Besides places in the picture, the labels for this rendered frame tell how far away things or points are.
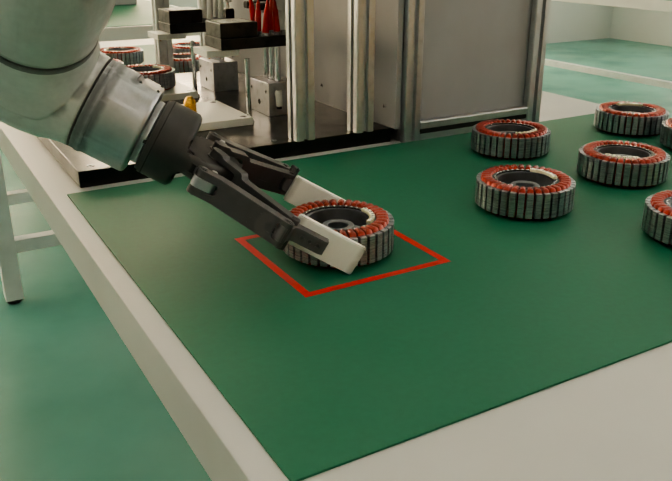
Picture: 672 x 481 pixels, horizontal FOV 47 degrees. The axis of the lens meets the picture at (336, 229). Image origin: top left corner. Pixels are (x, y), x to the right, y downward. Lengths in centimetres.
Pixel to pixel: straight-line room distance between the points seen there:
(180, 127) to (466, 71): 64
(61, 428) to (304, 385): 138
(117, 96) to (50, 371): 149
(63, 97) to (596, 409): 49
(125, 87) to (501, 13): 73
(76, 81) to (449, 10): 67
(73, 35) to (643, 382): 49
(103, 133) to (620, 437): 48
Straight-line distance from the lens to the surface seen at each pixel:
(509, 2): 129
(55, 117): 71
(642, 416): 56
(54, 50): 63
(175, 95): 142
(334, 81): 133
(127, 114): 70
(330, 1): 132
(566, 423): 54
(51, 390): 205
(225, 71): 148
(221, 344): 61
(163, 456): 176
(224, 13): 153
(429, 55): 120
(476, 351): 60
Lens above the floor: 105
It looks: 21 degrees down
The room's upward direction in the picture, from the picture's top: straight up
